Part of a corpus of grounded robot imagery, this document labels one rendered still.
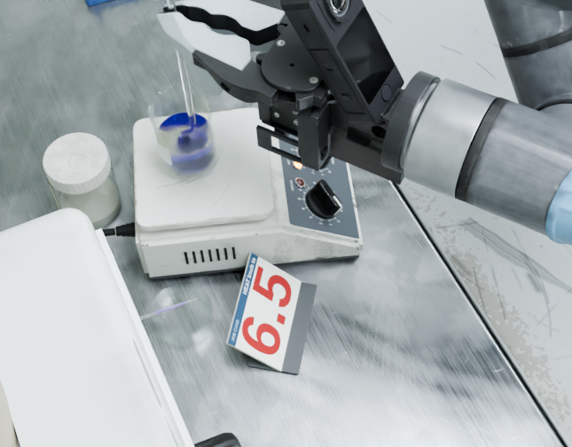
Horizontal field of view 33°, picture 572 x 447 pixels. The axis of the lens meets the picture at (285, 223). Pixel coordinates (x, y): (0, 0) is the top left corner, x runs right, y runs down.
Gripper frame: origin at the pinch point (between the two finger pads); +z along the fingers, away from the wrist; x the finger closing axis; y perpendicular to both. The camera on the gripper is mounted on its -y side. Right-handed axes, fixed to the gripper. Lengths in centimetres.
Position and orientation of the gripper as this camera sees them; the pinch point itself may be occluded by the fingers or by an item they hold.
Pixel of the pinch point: (174, 11)
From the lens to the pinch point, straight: 73.2
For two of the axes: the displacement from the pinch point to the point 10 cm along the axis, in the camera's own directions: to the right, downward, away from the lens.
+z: -8.7, -3.9, 2.9
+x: 4.8, -7.4, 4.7
